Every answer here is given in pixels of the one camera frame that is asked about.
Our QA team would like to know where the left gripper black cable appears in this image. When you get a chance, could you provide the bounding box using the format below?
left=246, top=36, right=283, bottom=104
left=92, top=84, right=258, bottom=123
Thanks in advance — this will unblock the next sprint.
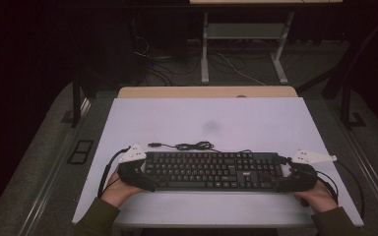
left=96, top=146, right=132, bottom=199

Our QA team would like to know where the white floor cable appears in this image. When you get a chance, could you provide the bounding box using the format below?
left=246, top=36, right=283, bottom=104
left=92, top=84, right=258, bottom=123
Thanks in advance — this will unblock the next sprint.
left=216, top=51, right=268, bottom=88

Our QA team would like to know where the black floor cables bundle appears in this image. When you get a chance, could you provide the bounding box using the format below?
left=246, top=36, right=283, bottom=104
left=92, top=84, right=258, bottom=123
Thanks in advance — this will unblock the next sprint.
left=133, top=34, right=202, bottom=88

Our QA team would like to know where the aluminium floor rail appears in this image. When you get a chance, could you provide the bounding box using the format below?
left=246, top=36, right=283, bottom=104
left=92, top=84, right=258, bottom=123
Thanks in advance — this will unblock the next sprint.
left=18, top=129, right=78, bottom=236
left=336, top=122, right=378, bottom=225

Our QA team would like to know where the white table cover board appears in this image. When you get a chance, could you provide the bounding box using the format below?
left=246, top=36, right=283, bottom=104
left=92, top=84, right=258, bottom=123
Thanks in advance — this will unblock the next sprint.
left=71, top=96, right=365, bottom=228

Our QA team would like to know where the person's left hand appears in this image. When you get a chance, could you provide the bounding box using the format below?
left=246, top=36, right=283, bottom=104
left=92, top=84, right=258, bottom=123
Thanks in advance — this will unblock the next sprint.
left=100, top=169, right=146, bottom=208

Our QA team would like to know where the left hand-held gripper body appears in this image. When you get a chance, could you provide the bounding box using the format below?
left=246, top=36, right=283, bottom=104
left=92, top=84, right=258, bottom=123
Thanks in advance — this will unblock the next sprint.
left=116, top=144, right=161, bottom=193

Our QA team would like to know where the person's right hand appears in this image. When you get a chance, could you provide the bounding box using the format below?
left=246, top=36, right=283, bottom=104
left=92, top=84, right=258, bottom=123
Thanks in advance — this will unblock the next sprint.
left=289, top=179, right=340, bottom=214

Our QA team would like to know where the black keyboard cable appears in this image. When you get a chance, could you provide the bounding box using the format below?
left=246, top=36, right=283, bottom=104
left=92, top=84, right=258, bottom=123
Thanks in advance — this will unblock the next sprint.
left=147, top=141, right=254, bottom=155

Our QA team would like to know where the black metal stand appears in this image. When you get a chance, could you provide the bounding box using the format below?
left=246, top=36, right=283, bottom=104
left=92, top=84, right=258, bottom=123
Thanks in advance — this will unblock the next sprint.
left=321, top=14, right=378, bottom=131
left=70, top=73, right=95, bottom=130

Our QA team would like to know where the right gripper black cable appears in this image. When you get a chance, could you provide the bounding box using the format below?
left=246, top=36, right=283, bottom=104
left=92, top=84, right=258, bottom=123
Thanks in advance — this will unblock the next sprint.
left=314, top=159, right=366, bottom=221

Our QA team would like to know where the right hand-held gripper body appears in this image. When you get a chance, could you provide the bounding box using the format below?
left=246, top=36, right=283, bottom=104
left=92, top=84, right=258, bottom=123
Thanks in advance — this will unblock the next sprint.
left=276, top=148, right=339, bottom=194

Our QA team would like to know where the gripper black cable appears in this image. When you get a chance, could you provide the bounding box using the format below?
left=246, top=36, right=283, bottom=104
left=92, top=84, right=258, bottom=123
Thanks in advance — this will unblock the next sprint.
left=96, top=146, right=132, bottom=199
left=314, top=159, right=366, bottom=221

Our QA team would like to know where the white metal desk frame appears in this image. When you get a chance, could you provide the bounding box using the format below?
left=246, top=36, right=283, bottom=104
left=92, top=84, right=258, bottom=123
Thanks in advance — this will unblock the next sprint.
left=200, top=11, right=295, bottom=86

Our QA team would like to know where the black floor socket frame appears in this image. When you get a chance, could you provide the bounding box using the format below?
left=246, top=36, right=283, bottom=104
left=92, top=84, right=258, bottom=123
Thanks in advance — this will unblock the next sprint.
left=66, top=139, right=95, bottom=166

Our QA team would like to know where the black computer keyboard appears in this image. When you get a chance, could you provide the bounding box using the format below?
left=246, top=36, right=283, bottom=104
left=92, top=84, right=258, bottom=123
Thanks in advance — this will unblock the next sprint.
left=142, top=150, right=285, bottom=193

